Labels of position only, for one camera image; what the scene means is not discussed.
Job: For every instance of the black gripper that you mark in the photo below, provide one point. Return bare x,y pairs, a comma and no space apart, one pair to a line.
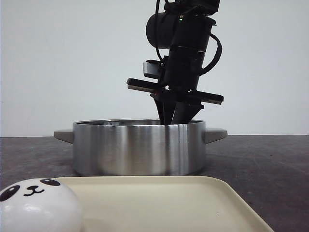
178,82

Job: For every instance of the white panda bun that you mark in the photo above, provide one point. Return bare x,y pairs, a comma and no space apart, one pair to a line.
40,205

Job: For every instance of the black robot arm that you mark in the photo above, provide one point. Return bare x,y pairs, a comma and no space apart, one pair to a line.
184,29

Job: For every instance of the stainless steel steamer pot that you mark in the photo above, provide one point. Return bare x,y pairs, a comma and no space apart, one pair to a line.
129,147

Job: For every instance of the cream plastic tray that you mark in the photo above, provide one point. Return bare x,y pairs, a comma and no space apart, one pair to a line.
163,204

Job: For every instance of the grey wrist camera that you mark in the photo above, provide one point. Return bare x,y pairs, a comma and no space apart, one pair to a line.
152,69

